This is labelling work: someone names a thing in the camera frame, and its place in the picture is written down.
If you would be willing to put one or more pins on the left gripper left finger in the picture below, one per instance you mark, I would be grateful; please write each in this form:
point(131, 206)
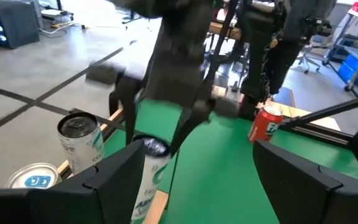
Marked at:
point(73, 202)

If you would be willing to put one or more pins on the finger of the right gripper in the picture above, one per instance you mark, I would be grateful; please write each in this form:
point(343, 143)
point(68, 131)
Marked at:
point(191, 121)
point(129, 118)

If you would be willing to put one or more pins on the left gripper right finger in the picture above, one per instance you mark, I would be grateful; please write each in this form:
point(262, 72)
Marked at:
point(306, 193)

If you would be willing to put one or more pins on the blue silver Red Bull can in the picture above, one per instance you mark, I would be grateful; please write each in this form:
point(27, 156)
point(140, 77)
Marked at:
point(36, 180)

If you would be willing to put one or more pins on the white Celsius Arctic Vibe can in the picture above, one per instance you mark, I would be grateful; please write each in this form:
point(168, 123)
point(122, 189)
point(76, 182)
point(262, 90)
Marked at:
point(79, 146)
point(151, 186)

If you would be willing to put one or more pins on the red Fanta can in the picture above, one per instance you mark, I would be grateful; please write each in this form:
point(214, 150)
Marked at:
point(264, 124)

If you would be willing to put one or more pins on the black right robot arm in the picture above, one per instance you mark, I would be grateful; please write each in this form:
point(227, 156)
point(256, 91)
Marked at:
point(259, 62)

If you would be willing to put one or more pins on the green table mat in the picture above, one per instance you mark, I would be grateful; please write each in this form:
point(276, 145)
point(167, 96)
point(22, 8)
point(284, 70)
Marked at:
point(216, 174)

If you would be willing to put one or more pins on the white flat floor device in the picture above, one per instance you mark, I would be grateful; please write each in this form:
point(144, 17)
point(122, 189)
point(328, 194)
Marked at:
point(54, 13)

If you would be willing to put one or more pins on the grey office chair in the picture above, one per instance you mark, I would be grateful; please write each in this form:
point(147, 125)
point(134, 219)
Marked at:
point(308, 57)

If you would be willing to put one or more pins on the black computer blue lights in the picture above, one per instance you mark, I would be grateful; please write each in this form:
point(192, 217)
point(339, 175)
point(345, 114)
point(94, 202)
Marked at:
point(17, 28)

